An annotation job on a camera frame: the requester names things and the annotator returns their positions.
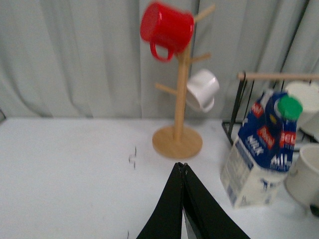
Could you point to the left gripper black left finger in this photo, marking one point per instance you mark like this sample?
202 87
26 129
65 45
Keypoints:
166 219

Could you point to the red mug on tree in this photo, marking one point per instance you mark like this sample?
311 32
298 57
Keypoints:
168 30

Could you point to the cream mug black handle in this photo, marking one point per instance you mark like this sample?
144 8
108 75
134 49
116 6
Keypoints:
302 182

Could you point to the white mug on tree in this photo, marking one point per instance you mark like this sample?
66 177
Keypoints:
201 90

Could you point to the wooden mug tree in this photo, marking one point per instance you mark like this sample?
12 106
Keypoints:
177 141

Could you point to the blue white milk carton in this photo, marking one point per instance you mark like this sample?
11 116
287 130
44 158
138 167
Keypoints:
262 152

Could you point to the cream mug on rack left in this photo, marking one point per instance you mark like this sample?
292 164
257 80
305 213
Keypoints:
308 95

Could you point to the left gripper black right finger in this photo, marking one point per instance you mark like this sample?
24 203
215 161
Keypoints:
204 217

